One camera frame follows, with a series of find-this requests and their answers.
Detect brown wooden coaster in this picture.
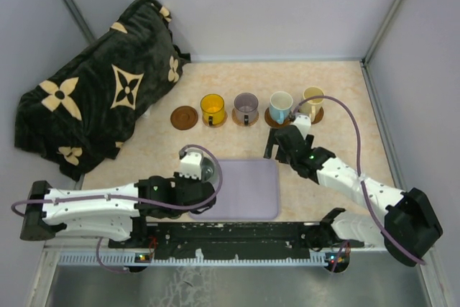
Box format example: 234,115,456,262
264,108,291,129
299,104,324,124
170,106,198,131

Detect woven rattan coaster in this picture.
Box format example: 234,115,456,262
231,109,259,127
201,111,229,129

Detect grey green mug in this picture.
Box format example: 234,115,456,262
201,157,218,183

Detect light blue mug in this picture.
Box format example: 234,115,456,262
269,91,293,124

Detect purple mug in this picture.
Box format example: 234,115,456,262
234,92,259,124

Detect cream yellow mug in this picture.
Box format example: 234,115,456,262
299,86,324,109

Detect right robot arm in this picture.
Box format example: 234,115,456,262
264,125,443,267

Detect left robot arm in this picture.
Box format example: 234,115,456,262
19,173,218,247

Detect lavender plastic tray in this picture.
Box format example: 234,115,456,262
189,158,280,221

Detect white paper scrap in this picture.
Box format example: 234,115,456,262
142,109,151,119

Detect black floral plush blanket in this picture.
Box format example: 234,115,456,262
14,0,190,180

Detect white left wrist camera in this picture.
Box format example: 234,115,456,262
178,151,203,180

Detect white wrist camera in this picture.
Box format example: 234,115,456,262
178,151,203,180
291,114,311,139

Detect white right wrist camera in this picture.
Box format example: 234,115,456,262
291,114,311,139

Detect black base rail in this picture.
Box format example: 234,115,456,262
108,208,364,273

